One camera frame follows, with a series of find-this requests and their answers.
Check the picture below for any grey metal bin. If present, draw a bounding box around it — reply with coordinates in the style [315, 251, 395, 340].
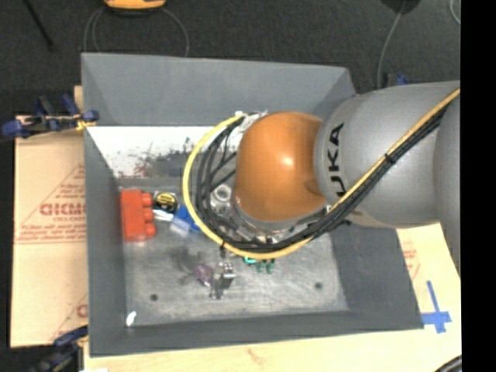
[80, 52, 424, 357]

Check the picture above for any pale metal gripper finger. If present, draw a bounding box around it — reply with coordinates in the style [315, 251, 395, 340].
[210, 262, 230, 300]
[222, 269, 237, 295]

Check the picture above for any black and yellow round object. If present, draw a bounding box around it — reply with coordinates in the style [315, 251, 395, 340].
[153, 191, 180, 214]

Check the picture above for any clear purple small object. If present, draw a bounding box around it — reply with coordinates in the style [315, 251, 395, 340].
[195, 263, 215, 288]

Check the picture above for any red toy building block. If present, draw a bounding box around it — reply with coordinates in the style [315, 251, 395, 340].
[119, 188, 157, 243]

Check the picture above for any brown cardboard board, red print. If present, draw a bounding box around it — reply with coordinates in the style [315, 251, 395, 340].
[9, 114, 461, 349]

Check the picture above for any blue and white object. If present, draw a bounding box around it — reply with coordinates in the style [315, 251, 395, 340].
[153, 204, 202, 236]

